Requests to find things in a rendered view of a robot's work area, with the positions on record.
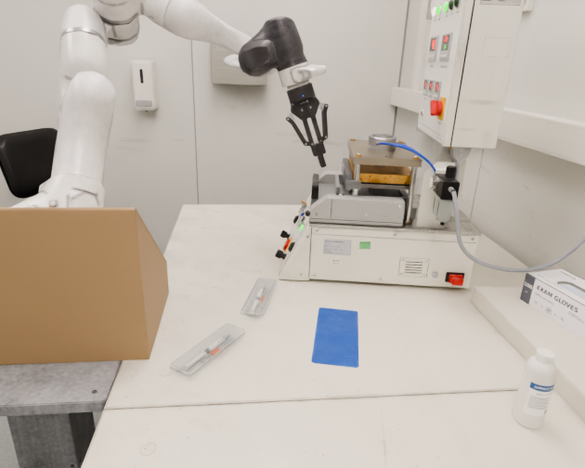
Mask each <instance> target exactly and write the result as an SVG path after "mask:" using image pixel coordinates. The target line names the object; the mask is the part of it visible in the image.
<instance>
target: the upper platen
mask: <svg viewBox="0 0 585 468"><path fill-rule="evenodd" d="M348 162H349V166H350V170H351V174H352V179H354V172H355V165H354V164H353V163H352V160H351V158H349V159H348ZM410 173H411V170H410V169H409V168H408V166H391V165H371V164H361V165H360V176H359V180H360V181H361V186H360V187H361V188H374V189H409V186H410Z"/></svg>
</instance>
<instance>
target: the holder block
mask: <svg viewBox="0 0 585 468"><path fill-rule="evenodd" d="M358 195H363V196H381V197H398V198H402V199H403V200H404V202H405V203H406V204H405V206H407V200H408V192H407V191H406V190H405V189H391V188H360V189H359V190H358Z"/></svg>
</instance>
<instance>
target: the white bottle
mask: <svg viewBox="0 0 585 468"><path fill-rule="evenodd" d="M554 357H555V354H554V352H553V351H551V350H549V349H546V348H539V349H537V352H536V355H535V356H531V357H530V358H529V359H528V360H527V362H526V365H525V367H524V371H523V375H522V378H521V382H520V385H519V388H518V392H517V396H516V399H515V402H514V406H513V417H514V419H515V420H516V421H517V422H518V423H520V424H521V425H523V426H525V427H527V428H532V429H535V428H539V427H541V426H542V423H543V420H544V417H545V414H546V411H547V408H548V406H549V402H550V399H551V396H552V393H553V388H554V385H555V381H556V377H557V374H558V372H557V366H556V364H555V362H553V360H554Z"/></svg>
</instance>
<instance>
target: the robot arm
mask: <svg viewBox="0 0 585 468"><path fill-rule="evenodd" d="M93 2H94V7H93V8H91V7H90V6H84V5H75V6H70V7H69V8H67V10H66V12H65V14H64V17H63V21H62V23H61V27H60V43H59V87H58V122H57V126H58V135H57V140H56V146H55V153H54V160H53V166H52V173H51V178H49V179H48V180H47V181H46V182H45V183H43V184H42V185H40V187H39V192H38V194H36V195H34V196H32V197H31V198H29V199H27V200H25V201H22V202H20V203H18V204H16V205H14V206H12V207H103V203H104V195H105V190H104V188H103V181H104V171H105V161H106V154H107V149H108V145H109V139H110V134H111V125H112V120H113V113H114V105H115V98H116V95H115V89H114V87H113V85H112V83H111V81H109V80H108V61H107V47H108V45H109V46H128V45H131V44H133V43H134V42H135V40H136V39H137V38H138V34H139V29H140V25H139V19H138V16H140V15H144V16H146V17H147V18H149V19H150V20H151V21H152V22H154V23H155V24H157V25H159V26H161V27H162V28H164V29H165V30H167V31H168V32H170V33H173V34H174V35H176V36H179V37H182V38H185V39H189V40H195V41H202V42H207V43H212V44H216V45H218V46H221V47H223V48H225V49H226V50H228V51H230V52H232V53H233V54H235V55H237V56H238V61H239V64H240V68H241V69H242V71H243V72H245V73H246V74H248V75H250V76H254V77H261V76H270V75H271V74H273V73H274V72H276V71H278V74H279V78H280V81H281V84H282V87H283V88H284V87H287V88H288V91H286V92H287V95H288V98H289V100H290V104H291V113H290V114H289V115H288V117H286V118H285V119H286V121H287V122H289V123H290V124H291V125H292V127H293V129H294V131H295V132H296V134H297V135H298V136H299V138H300V139H301V141H302V143H303V144H304V146H309V147H310V148H311V150H312V153H313V155H314V157H316V156H318V161H319V164H320V167H321V168H322V167H325V166H327V165H326V163H325V159H324V156H323V154H324V153H326V150H325V147H324V144H323V142H324V140H326V139H327V138H328V123H327V110H328V107H329V105H328V104H326V103H321V102H319V100H318V99H317V97H316V95H315V91H314V88H313V85H312V83H309V79H311V78H313V77H316V76H319V75H321V74H323V73H326V71H327V70H326V66H325V65H316V64H308V61H307V59H306V56H305V54H304V46H303V43H302V40H301V37H300V34H299V32H298V30H297V27H296V25H295V23H294V21H293V20H292V19H290V18H288V17H275V18H272V19H268V20H266V21H265V23H264V25H263V27H262V28H261V30H260V31H259V32H258V33H257V34H256V35H255V36H254V37H253V38H252V37H250V36H248V35H246V34H245V33H243V32H240V31H238V30H236V29H234V28H233V27H231V26H229V25H227V24H226V23H225V22H224V21H222V20H221V19H219V18H218V17H217V16H216V15H214V14H213V13H212V12H211V11H209V10H208V9H207V8H206V7H204V6H203V5H202V4H200V3H199V2H198V1H197V0H93ZM297 86H298V87H297ZM292 88H293V89H292ZM289 89H291V90H289ZM318 108H320V110H321V119H322V134H323V136H321V133H320V131H319V125H318V122H317V118H316V114H317V111H318ZM293 115H295V116H296V117H298V118H299V119H300V120H302V122H303V125H304V128H305V132H306V135H307V139H308V141H306V139H305V138H304V136H303V134H302V133H301V131H300V129H299V128H298V126H297V125H296V123H295V122H294V117H293ZM308 118H310V119H311V121H312V124H313V127H314V130H315V133H316V136H317V139H318V143H315V144H314V140H313V137H312V135H311V132H310V128H309V125H308V121H307V119H308Z"/></svg>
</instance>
